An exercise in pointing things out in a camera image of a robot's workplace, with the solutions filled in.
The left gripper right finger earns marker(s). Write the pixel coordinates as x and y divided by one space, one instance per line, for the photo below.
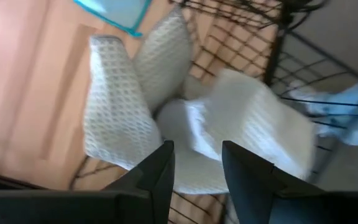
247 180

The white waffle towel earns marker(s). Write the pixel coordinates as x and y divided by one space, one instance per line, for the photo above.
244 112
117 109
163 56

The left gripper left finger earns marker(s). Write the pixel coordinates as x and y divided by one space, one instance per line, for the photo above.
162 174

